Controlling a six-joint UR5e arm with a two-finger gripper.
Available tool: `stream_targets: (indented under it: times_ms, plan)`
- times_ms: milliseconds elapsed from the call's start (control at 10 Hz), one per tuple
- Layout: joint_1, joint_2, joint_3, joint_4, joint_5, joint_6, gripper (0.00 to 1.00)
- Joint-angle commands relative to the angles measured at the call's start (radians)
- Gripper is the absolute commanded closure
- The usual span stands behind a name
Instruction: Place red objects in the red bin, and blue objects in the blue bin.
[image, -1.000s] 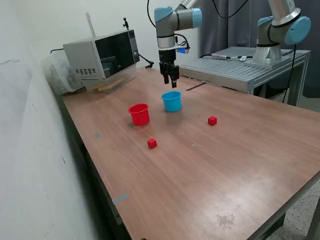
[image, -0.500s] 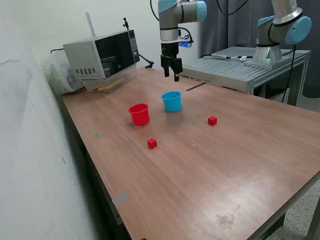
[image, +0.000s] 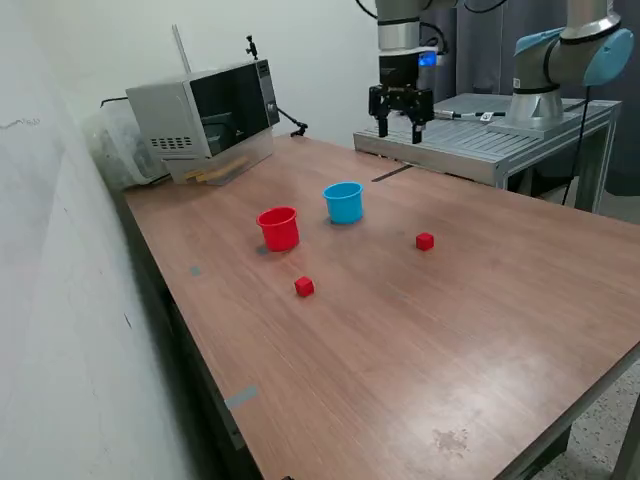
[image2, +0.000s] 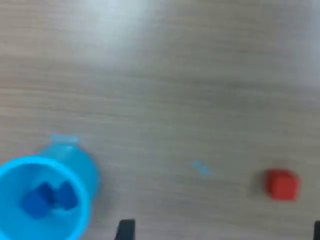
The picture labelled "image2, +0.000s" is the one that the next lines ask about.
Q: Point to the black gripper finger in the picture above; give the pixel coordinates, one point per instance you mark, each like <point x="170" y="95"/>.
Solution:
<point x="126" y="231"/>
<point x="317" y="231"/>

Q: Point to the red cube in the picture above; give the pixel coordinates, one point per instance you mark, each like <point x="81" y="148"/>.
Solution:
<point x="282" y="186"/>

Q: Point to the blue cube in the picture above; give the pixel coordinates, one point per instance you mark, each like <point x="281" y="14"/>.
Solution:
<point x="67" y="197"/>
<point x="37" y="205"/>

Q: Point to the blue plastic bin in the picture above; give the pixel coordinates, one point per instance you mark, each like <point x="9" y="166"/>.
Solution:
<point x="85" y="170"/>

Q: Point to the small tape piece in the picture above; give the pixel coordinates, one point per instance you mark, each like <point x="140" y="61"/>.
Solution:
<point x="202" y="168"/>

